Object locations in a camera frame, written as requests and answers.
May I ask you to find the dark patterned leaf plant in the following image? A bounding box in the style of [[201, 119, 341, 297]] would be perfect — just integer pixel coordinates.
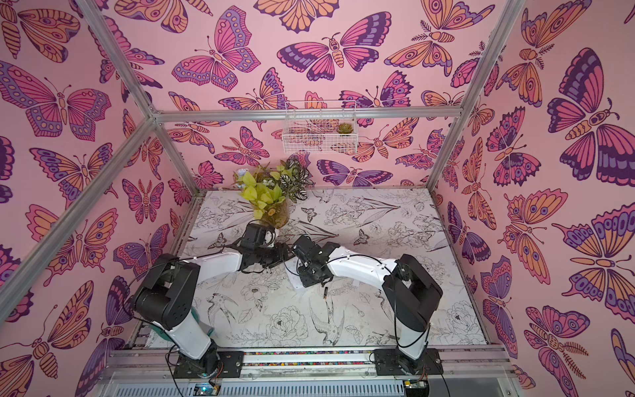
[[277, 156, 313, 203]]

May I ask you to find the green plant in glass vase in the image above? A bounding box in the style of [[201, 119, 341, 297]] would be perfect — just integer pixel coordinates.
[[236, 171, 289, 229]]

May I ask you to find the white digital alarm clock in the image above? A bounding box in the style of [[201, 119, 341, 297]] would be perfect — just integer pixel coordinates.
[[286, 271, 304, 290]]

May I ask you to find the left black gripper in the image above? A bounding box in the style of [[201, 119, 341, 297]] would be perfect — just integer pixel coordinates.
[[255, 243, 298, 268]]

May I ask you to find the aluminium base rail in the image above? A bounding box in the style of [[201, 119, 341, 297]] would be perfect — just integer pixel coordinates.
[[91, 346, 524, 396]]

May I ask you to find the white wire wall basket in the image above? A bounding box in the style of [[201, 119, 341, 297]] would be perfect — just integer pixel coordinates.
[[279, 99, 359, 155]]

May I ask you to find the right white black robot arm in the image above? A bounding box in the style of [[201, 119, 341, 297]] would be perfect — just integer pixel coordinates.
[[291, 236, 443, 375]]

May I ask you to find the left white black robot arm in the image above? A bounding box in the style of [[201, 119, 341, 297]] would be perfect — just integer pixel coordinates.
[[132, 223, 293, 378]]

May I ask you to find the small succulent in basket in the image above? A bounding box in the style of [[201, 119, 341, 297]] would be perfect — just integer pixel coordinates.
[[337, 122, 354, 135]]

